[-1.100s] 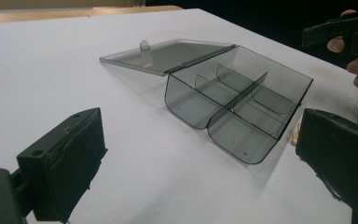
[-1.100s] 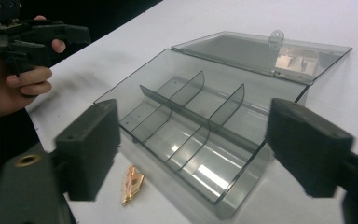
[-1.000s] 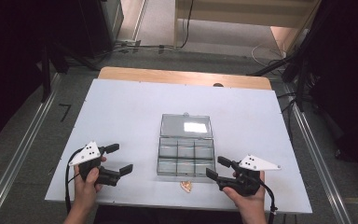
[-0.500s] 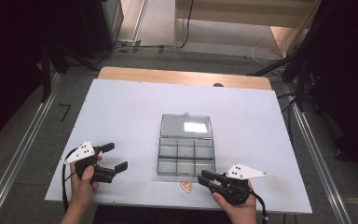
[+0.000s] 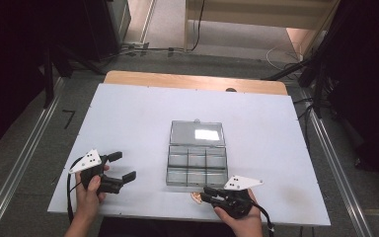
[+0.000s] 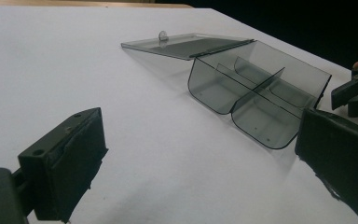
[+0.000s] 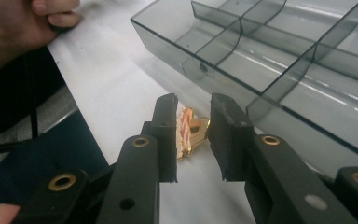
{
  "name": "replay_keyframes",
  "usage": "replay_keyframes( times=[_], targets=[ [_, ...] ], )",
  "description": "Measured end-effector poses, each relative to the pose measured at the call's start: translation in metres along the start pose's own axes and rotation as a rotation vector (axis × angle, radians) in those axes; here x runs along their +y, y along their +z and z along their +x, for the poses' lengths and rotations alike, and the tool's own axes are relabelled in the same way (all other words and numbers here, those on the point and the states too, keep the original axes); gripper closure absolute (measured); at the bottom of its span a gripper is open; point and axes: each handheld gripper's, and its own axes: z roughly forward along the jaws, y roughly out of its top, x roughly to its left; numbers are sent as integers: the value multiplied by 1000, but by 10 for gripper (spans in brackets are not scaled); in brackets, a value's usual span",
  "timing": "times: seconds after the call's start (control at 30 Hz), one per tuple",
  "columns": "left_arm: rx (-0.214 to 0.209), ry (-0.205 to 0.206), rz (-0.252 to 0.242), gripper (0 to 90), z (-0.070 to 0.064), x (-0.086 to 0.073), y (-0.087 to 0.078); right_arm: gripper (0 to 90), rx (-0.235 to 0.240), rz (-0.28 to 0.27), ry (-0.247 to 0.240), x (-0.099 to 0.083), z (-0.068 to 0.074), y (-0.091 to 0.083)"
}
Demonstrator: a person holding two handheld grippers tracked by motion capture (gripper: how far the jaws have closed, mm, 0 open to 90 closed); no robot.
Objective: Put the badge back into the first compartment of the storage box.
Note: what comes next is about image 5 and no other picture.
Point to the person's right hand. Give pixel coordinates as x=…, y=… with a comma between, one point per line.
x=248, y=225

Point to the black curtain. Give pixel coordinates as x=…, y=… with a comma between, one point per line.
x=6, y=65
x=368, y=82

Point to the beige wooden cabinet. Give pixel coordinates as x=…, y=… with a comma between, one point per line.
x=260, y=13

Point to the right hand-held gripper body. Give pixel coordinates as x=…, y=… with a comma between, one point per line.
x=238, y=204

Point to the black metal stand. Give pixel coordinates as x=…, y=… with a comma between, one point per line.
x=317, y=95
x=48, y=82

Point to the dark cabinet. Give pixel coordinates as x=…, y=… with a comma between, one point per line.
x=102, y=29

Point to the grey transparent plastic compartment box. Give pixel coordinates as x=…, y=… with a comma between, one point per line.
x=197, y=164

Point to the white table board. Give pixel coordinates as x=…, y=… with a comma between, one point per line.
x=138, y=115

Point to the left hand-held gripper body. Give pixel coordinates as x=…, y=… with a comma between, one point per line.
x=87, y=163

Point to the person's left hand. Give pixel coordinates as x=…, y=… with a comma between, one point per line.
x=87, y=202

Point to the aluminium floor rail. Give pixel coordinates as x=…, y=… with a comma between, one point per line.
x=23, y=158
x=335, y=171

